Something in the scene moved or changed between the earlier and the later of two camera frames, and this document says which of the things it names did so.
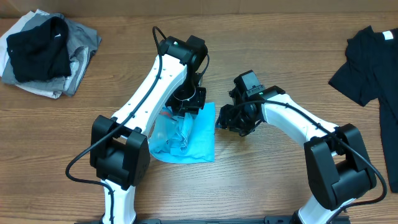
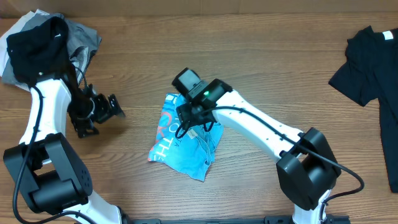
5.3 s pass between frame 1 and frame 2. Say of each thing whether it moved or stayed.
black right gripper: moved
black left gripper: moved
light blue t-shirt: moved
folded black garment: stayed
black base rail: stayed
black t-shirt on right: stayed
